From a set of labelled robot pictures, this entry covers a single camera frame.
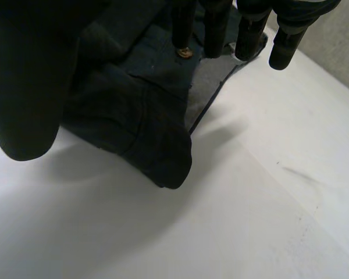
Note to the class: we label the dark blue shorts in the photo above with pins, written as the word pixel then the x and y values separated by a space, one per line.
pixel 139 116

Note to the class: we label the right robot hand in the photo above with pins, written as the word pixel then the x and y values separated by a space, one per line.
pixel 29 87

